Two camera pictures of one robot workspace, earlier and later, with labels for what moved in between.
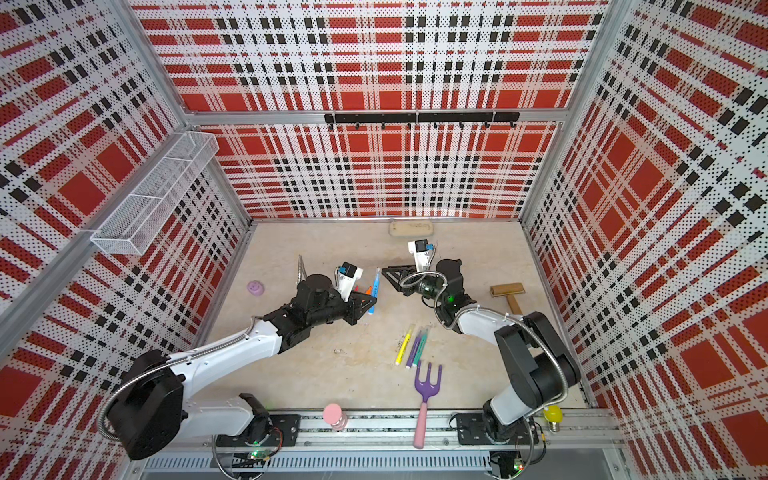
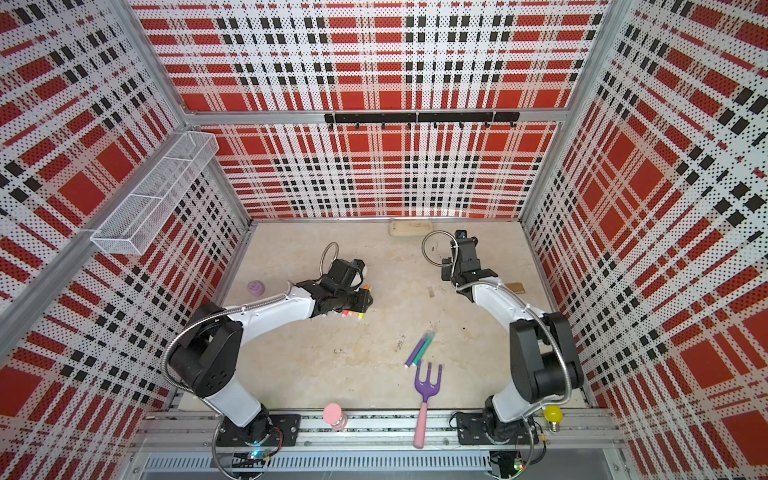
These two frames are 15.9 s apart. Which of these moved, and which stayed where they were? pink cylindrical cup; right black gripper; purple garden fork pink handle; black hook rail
Moved: right black gripper
Stayed: purple garden fork pink handle; pink cylindrical cup; black hook rail
